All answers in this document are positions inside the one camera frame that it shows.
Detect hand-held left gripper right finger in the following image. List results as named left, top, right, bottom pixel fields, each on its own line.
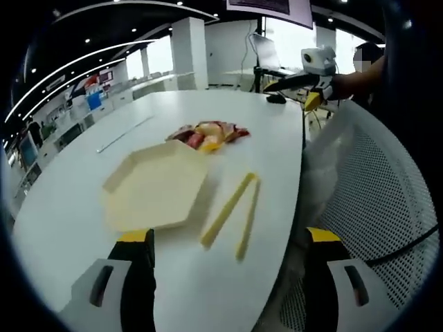
left=304, top=226, right=394, bottom=332

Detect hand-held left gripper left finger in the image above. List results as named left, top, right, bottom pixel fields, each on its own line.
left=71, top=228, right=157, bottom=332

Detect cream hexagonal container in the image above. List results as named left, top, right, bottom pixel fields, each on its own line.
left=102, top=139, right=210, bottom=232

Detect pile of colourful food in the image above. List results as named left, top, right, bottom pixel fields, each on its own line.
left=165, top=120, right=251, bottom=155

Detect yellow food tongs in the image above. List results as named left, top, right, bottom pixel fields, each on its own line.
left=200, top=172, right=261, bottom=263

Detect black laptop stand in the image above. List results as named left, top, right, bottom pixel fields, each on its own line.
left=251, top=65, right=278, bottom=93

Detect silver laptop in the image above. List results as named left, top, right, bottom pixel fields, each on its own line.
left=251, top=33, right=301, bottom=76

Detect person's head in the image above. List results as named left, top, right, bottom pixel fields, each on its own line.
left=353, top=41, right=385, bottom=72

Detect hanging monitor screen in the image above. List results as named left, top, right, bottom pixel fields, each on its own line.
left=226, top=0, right=314, bottom=29

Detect white mesh chair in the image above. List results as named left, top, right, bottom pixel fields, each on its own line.
left=279, top=100, right=441, bottom=332

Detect person's dark clothing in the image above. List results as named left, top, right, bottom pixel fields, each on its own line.
left=366, top=0, right=443, bottom=222

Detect black cable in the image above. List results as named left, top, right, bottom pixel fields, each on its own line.
left=365, top=223, right=441, bottom=268

